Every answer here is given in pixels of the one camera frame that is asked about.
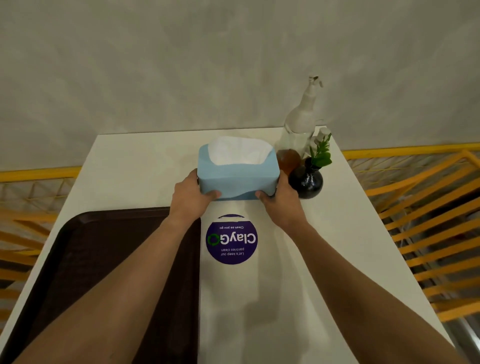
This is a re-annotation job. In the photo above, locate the person's right hand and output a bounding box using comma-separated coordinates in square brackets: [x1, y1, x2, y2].
[255, 170, 309, 230]

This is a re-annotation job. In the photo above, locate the person's left hand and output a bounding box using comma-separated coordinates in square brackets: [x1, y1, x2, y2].
[169, 168, 222, 224]

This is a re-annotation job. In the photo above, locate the blue tissue box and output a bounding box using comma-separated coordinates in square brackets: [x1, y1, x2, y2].
[197, 139, 281, 201]

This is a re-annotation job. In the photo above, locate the person's right forearm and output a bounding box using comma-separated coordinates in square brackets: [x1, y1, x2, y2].
[277, 219, 469, 364]

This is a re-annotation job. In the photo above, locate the amber glass jar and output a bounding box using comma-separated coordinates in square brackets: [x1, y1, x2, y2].
[276, 148, 302, 176]

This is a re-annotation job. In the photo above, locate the round black vase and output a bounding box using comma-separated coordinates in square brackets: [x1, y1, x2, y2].
[288, 157, 324, 200]

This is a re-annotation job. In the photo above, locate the round purple sticker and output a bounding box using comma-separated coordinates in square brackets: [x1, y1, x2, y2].
[205, 214, 259, 265]

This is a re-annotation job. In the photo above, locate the white tissue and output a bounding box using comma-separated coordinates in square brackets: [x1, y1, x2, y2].
[207, 136, 274, 166]

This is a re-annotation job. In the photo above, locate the green plant sprig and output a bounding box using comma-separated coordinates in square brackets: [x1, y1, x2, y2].
[309, 133, 333, 168]

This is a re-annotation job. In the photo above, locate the clear spray bottle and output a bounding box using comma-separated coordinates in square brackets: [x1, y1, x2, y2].
[275, 76, 324, 160]

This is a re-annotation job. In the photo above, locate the dark brown plastic tray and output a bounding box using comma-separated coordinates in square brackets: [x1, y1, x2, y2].
[0, 206, 202, 364]

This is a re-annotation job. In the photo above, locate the yellow metal railing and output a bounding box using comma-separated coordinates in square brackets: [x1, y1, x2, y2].
[0, 142, 480, 334]

